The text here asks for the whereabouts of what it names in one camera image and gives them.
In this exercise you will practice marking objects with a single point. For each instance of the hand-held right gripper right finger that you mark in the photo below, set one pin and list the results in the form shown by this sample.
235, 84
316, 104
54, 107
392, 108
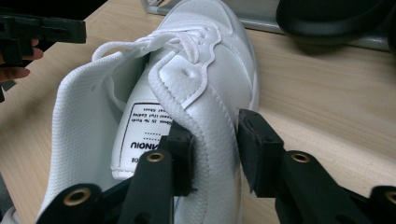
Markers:
261, 155

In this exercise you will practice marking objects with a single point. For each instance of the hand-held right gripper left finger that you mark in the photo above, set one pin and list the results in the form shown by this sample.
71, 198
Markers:
174, 161

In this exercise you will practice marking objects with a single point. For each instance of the white leather sneaker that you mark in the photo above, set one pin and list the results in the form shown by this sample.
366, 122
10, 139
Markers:
218, 87

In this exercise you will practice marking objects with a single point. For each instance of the metal frame shoe rack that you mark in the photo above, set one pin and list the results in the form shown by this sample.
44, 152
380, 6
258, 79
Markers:
261, 26

